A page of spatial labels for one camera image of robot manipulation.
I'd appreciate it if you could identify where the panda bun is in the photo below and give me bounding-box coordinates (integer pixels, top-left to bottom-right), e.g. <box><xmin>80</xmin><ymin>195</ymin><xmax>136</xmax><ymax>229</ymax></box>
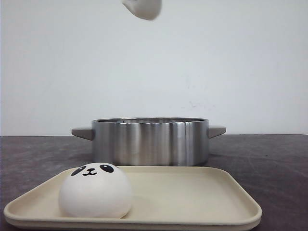
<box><xmin>122</xmin><ymin>0</ymin><xmax>162</xmax><ymax>21</ymax></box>
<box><xmin>58</xmin><ymin>162</ymin><xmax>132</xmax><ymax>218</ymax></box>

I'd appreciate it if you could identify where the stainless steel pot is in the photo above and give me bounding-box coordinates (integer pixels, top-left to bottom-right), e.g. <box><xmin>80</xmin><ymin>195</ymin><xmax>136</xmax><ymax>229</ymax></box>
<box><xmin>71</xmin><ymin>117</ymin><xmax>226</xmax><ymax>166</ymax></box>

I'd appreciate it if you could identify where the beige plastic tray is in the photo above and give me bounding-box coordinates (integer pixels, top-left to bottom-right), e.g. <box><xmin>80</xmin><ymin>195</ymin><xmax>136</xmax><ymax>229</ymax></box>
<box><xmin>3</xmin><ymin>166</ymin><xmax>262</xmax><ymax>231</ymax></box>

